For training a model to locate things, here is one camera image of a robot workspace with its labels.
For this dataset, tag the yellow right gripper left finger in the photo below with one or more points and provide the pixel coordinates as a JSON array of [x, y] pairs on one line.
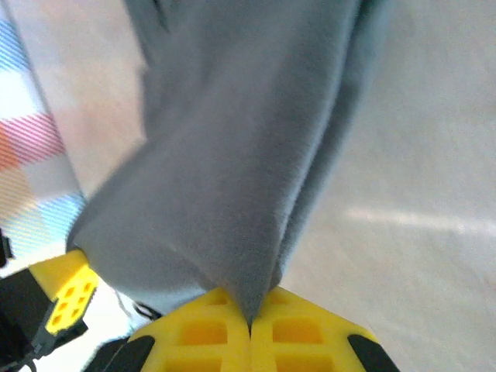
[[201, 333]]

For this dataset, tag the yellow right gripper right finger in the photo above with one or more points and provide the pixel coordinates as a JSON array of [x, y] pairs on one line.
[[298, 333]]

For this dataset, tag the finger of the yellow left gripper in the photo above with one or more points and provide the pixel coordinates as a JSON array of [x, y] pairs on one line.
[[67, 290]]

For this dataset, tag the grey-blue t-shirt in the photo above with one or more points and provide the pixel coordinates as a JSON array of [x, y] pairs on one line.
[[232, 155]]

